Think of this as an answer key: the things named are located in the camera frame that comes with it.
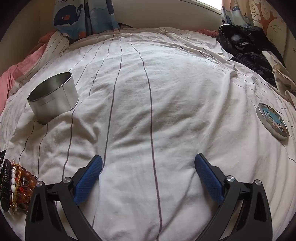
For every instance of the round silver metal tin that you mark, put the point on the round silver metal tin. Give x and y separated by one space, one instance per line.
55 102

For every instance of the pink cloth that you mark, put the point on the pink cloth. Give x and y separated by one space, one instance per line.
20 69

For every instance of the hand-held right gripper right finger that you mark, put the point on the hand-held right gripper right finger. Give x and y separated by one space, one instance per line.
208 178

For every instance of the dark knit cloth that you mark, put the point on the dark knit cloth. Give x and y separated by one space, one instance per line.
254 62

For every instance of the white striped bedsheet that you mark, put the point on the white striped bedsheet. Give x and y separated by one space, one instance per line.
161 92

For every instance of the cream cloth bag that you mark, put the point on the cream cloth bag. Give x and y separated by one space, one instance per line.
282 76

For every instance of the round printed tin lid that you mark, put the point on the round printed tin lid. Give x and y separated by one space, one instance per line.
272 120

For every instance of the cream tree print curtain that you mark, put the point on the cream tree print curtain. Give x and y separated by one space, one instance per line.
268 20

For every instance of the black plastic bag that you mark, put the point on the black plastic bag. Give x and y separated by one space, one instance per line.
231 34

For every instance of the blue whale print curtain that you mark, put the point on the blue whale print curtain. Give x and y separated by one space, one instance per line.
231 14
67 18

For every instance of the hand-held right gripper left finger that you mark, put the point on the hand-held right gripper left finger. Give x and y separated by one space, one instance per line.
89 178

